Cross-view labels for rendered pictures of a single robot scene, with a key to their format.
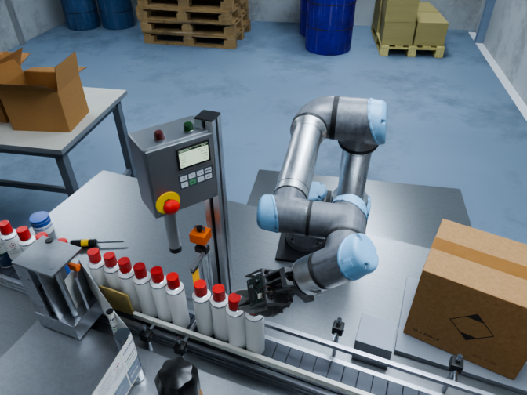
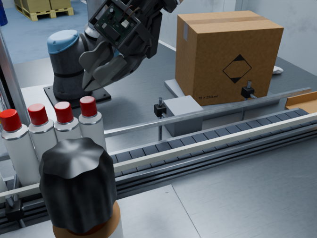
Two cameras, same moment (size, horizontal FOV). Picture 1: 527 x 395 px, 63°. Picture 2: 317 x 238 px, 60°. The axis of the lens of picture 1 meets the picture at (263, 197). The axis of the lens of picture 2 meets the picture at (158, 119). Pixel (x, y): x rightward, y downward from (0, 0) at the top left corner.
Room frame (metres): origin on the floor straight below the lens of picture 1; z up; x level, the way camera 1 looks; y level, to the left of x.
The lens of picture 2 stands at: (0.22, 0.26, 1.38)
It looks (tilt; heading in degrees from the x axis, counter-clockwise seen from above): 34 degrees down; 317
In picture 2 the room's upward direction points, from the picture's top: straight up
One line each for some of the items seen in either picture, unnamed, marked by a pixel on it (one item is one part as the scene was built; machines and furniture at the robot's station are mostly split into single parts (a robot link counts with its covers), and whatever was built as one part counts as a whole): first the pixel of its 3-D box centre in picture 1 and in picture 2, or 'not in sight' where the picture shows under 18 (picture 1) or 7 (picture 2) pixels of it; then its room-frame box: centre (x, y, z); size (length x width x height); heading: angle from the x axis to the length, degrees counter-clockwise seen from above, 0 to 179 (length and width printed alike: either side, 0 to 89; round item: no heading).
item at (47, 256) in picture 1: (47, 255); not in sight; (0.80, 0.57, 1.14); 0.14 x 0.11 x 0.01; 68
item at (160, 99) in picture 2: (335, 343); (163, 126); (0.69, -0.19, 0.91); 0.07 x 0.03 x 0.17; 158
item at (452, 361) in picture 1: (452, 382); (249, 106); (0.57, -0.47, 0.91); 0.07 x 0.03 x 0.17; 158
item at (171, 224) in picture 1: (170, 221); not in sight; (0.89, 0.25, 1.18); 0.04 x 0.04 x 0.21
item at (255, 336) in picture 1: (255, 326); (93, 137); (0.69, 0.03, 0.98); 0.05 x 0.05 x 0.20
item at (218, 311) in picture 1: (220, 313); (47, 146); (0.74, 0.12, 0.98); 0.05 x 0.05 x 0.20
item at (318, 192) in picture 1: (310, 203); (67, 50); (1.18, -0.17, 1.01); 0.13 x 0.12 x 0.14; 77
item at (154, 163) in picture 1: (176, 167); not in sight; (0.86, 0.21, 1.38); 0.17 x 0.10 x 0.19; 123
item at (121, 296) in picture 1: (116, 300); not in sight; (0.82, 0.43, 0.94); 0.10 x 0.01 x 0.09; 68
